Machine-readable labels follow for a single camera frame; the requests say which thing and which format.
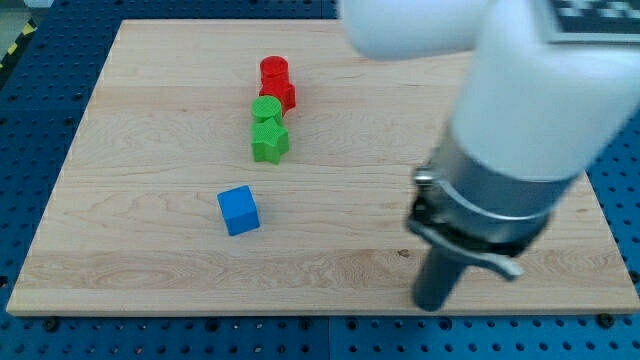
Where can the light wooden board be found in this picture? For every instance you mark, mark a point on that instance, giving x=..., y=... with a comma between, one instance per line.
x=133, y=226

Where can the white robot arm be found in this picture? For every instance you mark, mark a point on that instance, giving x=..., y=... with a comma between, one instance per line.
x=549, y=85

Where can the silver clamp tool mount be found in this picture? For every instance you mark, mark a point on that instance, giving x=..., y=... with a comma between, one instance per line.
x=472, y=215

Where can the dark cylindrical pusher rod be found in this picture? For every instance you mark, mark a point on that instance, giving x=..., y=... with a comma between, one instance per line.
x=436, y=279

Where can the red cylinder block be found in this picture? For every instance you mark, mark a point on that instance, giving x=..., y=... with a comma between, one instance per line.
x=274, y=69

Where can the checkered calibration tag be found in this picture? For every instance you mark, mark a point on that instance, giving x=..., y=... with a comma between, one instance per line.
x=594, y=21

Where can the green star block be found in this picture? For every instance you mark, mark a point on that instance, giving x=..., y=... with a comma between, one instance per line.
x=269, y=141

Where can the green cylinder block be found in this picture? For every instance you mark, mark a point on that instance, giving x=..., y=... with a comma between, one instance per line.
x=266, y=107

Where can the red star block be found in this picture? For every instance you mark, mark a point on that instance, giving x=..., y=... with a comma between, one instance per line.
x=283, y=90

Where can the blue cube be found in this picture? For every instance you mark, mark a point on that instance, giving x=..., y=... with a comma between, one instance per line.
x=239, y=210

